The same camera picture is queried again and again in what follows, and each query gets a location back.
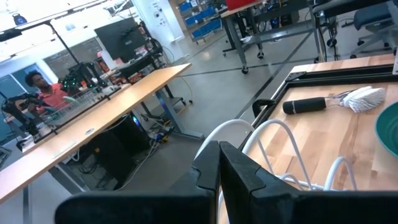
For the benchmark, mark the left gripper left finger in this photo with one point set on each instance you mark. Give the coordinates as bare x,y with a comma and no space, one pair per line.
140,208

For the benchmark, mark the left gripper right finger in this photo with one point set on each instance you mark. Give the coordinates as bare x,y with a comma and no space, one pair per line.
280,208

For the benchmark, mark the large green plate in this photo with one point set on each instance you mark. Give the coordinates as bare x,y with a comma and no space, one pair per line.
388,130

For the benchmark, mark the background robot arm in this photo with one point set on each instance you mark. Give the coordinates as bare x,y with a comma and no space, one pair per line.
82,74
18,107

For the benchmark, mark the black computer tower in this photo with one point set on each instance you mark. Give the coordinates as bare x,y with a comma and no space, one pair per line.
118,146

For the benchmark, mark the long wooden desk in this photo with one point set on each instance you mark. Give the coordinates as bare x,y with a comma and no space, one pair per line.
93,124

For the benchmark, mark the person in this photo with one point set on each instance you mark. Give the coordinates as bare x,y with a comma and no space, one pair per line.
51,96

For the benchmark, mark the wheeled workbench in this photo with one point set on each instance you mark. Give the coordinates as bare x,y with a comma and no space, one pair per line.
242,46

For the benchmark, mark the large black monitor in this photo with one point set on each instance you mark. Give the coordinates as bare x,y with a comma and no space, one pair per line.
121,39

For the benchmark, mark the white pillar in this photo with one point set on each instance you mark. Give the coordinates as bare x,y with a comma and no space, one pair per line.
161,25

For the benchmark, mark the blue bin shelf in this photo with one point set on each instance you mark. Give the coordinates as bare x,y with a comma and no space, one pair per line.
202,18

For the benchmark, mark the red bin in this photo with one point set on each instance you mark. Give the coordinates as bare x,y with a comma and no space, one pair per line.
241,3

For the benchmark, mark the blue office chair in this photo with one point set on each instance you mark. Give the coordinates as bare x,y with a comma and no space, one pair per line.
373,18

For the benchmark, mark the black aluminium table frame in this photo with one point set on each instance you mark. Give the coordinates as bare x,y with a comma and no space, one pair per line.
342,74

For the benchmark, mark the black gantry frame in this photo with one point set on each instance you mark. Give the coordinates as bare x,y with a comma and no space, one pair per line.
62,40

